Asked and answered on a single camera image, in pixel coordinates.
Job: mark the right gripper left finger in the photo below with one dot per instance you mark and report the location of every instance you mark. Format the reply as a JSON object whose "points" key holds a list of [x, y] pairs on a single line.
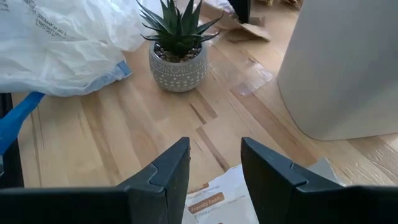
{"points": [[164, 186]]}

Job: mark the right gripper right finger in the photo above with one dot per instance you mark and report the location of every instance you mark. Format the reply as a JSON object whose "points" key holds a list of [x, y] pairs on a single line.
{"points": [[270, 186]]}

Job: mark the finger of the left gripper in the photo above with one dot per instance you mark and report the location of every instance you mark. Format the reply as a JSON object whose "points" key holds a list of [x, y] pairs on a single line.
{"points": [[239, 11]]}

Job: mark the brown paper sheet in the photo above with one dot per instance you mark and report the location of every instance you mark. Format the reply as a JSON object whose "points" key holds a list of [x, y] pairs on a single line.
{"points": [[245, 29]]}

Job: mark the brown paper wrapper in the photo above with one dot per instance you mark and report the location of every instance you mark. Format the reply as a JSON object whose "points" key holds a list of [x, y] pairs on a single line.
{"points": [[283, 3]]}

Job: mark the white plastic trash bin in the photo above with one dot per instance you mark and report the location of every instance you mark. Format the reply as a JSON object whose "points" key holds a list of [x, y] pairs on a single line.
{"points": [[342, 62]]}

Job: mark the large white plastic bag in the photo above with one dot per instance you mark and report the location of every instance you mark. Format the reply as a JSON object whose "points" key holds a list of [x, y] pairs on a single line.
{"points": [[62, 46]]}

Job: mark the succulent in grey patterned pot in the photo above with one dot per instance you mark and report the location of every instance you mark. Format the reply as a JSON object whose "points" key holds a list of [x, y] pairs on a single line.
{"points": [[178, 62]]}

